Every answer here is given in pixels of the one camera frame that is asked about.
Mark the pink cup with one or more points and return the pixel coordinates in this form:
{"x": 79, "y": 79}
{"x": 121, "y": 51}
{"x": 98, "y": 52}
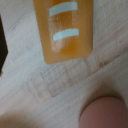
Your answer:
{"x": 106, "y": 115}

